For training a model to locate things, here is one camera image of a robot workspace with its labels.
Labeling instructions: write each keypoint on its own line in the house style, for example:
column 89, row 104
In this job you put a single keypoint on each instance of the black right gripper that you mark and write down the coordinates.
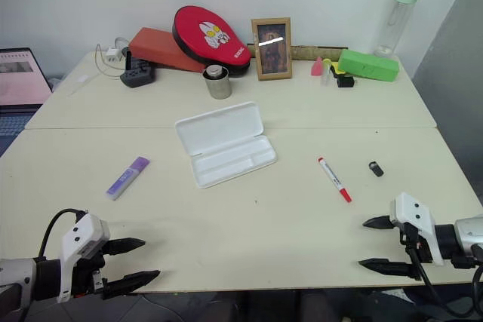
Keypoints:
column 423, row 253

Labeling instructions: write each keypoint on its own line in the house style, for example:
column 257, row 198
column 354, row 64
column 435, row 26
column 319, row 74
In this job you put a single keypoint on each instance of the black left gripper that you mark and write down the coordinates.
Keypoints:
column 85, row 273

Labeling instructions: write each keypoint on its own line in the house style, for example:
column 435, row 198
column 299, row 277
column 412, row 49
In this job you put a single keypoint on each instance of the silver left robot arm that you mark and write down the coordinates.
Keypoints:
column 19, row 276

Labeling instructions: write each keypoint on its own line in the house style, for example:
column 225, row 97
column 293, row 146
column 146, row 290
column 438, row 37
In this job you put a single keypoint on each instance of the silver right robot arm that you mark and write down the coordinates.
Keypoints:
column 468, row 231

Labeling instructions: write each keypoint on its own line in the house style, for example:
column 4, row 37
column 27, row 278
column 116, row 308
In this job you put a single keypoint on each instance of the open white pencil case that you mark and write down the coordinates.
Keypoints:
column 222, row 141

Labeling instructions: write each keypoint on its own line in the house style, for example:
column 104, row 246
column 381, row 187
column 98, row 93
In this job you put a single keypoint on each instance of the red paddle case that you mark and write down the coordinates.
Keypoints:
column 211, row 37

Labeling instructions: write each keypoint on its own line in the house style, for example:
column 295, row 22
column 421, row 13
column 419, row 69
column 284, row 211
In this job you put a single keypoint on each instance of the small black cap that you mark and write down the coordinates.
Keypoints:
column 376, row 169

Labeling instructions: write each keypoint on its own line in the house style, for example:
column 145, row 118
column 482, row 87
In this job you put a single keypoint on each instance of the red whiteboard marker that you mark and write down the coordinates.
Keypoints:
column 334, row 179

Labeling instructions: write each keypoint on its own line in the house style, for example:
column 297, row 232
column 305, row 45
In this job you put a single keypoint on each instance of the purple highlighter pen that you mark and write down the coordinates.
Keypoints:
column 127, row 178

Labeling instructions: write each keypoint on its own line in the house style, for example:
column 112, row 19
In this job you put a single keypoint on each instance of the small black box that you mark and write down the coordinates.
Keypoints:
column 345, row 81

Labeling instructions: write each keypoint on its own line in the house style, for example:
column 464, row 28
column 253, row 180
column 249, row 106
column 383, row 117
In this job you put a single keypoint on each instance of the green rectangular box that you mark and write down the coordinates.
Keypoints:
column 368, row 65

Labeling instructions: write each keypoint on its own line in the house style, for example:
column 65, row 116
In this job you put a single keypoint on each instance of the clear tube yellow cap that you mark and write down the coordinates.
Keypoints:
column 325, row 73

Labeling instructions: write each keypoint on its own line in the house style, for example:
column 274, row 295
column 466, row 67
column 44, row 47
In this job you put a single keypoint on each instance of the yellow flat item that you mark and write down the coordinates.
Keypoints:
column 336, row 68

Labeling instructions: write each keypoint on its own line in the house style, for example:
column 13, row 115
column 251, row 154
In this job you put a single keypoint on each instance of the pink eraser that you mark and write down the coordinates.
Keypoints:
column 317, row 67

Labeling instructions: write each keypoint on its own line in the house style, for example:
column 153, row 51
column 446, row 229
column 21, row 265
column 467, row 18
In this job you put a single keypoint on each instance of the round metal tin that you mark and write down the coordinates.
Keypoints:
column 217, row 84

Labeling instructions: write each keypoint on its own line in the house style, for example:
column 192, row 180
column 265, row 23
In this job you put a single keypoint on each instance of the open laptop computer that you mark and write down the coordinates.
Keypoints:
column 20, row 80

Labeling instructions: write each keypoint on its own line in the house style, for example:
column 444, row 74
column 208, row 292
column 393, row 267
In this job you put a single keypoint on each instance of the red cardboard box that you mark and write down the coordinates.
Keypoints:
column 156, row 48

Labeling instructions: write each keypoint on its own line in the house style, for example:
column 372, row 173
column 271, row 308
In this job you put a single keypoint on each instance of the small clear glass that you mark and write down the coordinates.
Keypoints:
column 121, row 42

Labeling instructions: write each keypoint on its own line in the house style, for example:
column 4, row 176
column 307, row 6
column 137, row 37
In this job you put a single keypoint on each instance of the clear bottle green lid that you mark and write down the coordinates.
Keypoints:
column 394, row 20

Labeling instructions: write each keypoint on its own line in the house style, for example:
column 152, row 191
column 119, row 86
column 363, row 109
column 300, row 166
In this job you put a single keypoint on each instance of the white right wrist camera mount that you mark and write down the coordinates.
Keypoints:
column 413, row 210

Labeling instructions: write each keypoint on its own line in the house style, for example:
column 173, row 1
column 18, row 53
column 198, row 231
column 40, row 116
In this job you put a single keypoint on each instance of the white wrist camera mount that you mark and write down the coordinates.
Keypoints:
column 413, row 210
column 81, row 233

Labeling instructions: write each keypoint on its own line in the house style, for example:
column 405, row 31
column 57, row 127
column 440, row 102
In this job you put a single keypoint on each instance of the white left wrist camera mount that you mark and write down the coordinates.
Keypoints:
column 81, row 233

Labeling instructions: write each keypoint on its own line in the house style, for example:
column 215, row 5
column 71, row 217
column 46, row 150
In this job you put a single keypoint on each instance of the white wall charger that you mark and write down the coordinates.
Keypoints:
column 114, row 55

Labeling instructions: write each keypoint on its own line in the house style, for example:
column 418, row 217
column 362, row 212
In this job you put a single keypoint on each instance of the wooden photo frame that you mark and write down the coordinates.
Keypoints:
column 272, row 50

